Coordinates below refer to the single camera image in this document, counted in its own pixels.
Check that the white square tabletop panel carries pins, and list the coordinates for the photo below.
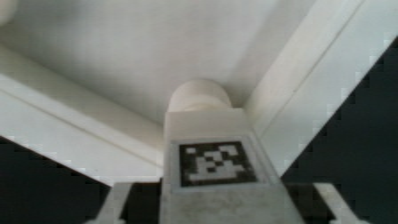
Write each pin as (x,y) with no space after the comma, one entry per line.
(99,55)

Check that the white table leg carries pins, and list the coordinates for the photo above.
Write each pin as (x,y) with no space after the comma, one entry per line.
(222,184)

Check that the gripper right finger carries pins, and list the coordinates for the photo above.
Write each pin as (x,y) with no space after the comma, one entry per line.
(344,214)

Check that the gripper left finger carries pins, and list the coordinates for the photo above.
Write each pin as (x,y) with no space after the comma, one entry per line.
(111,211)

